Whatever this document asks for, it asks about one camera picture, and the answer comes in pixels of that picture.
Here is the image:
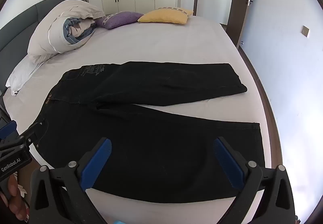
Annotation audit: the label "yellow cushion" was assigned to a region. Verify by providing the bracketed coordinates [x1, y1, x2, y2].
[137, 7, 194, 24]

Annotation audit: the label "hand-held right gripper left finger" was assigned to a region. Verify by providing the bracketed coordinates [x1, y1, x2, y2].
[28, 137, 113, 224]

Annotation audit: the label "white pillow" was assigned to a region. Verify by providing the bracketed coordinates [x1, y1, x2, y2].
[5, 54, 58, 96]

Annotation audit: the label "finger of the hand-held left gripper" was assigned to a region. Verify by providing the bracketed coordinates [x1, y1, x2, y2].
[18, 123, 43, 145]
[0, 121, 25, 151]

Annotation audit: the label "grey bed headboard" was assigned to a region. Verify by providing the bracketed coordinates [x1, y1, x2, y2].
[0, 0, 89, 93]

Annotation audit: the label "person's left hand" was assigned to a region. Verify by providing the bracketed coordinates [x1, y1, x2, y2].
[0, 178, 29, 220]

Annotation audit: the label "purple cushion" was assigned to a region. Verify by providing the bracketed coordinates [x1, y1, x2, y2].
[95, 11, 144, 29]

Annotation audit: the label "brown door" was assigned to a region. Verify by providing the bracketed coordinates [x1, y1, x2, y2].
[228, 0, 253, 48]

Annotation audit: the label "rolled beige duvet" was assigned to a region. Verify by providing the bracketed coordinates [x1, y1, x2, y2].
[27, 0, 106, 63]

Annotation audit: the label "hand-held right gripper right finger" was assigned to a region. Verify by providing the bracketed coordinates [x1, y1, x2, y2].
[214, 136, 296, 224]

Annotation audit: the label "black pants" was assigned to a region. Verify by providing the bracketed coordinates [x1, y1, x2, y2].
[30, 61, 265, 204]

